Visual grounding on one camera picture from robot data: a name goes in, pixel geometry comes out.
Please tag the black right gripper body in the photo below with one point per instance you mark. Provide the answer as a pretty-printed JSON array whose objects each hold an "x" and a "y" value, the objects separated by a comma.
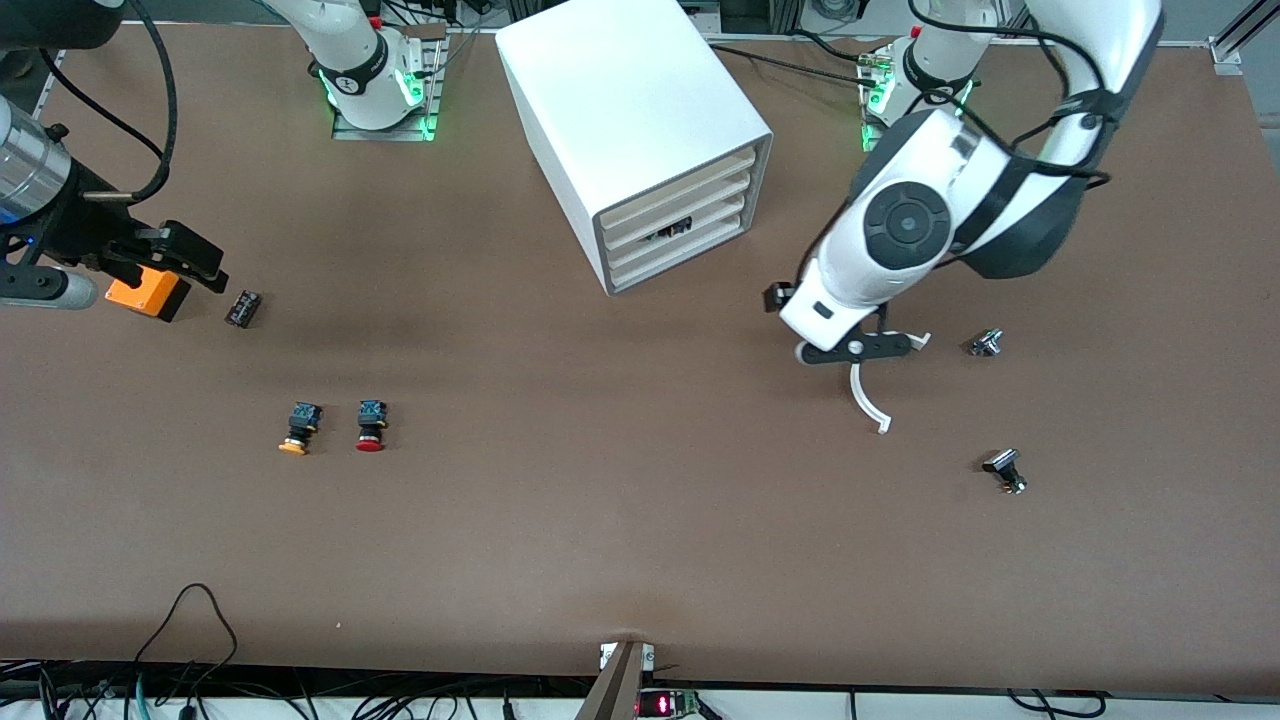
[{"x": 88, "y": 222}]

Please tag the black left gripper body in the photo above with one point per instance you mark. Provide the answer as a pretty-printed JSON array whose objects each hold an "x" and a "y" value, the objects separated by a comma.
[{"x": 775, "y": 296}]

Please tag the white compartment tray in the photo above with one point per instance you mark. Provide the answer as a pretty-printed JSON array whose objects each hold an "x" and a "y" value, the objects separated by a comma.
[{"x": 720, "y": 219}]

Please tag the red cap push button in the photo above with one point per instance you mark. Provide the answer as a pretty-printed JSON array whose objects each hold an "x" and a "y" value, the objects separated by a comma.
[{"x": 370, "y": 443}]

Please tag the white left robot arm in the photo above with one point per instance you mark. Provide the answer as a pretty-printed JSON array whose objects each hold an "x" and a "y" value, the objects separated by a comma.
[{"x": 850, "y": 270}]

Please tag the dark blue push button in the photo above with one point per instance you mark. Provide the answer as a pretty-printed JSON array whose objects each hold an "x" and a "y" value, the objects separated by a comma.
[{"x": 672, "y": 231}]

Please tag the orange cap push button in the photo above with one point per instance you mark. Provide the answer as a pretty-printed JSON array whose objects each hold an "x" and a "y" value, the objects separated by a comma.
[{"x": 293, "y": 447}]

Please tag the orange plastic block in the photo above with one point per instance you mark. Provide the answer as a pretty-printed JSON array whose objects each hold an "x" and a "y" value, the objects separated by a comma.
[{"x": 140, "y": 292}]

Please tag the small black electrical component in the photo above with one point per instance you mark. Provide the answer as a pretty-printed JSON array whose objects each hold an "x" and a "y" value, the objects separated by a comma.
[{"x": 244, "y": 309}]

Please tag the chrome metal tee fitting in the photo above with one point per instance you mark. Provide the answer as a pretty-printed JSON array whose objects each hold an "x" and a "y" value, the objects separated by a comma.
[{"x": 985, "y": 344}]

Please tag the red LED display device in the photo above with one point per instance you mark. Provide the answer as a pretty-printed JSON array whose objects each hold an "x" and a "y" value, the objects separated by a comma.
[{"x": 665, "y": 704}]

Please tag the white semicircular plastic bracket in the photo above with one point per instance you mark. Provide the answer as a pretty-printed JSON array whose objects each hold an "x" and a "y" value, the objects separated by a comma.
[{"x": 856, "y": 392}]

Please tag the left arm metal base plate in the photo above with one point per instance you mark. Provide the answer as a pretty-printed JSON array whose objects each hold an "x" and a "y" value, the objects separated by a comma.
[{"x": 870, "y": 143}]

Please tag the black square pushbutton switch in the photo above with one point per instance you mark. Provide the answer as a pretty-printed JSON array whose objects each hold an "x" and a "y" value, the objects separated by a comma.
[{"x": 1000, "y": 462}]

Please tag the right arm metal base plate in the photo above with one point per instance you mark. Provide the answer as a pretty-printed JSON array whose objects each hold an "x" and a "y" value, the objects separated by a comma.
[{"x": 430, "y": 60}]

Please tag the brown camera mount post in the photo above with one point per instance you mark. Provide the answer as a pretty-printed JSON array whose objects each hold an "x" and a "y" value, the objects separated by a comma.
[{"x": 615, "y": 690}]

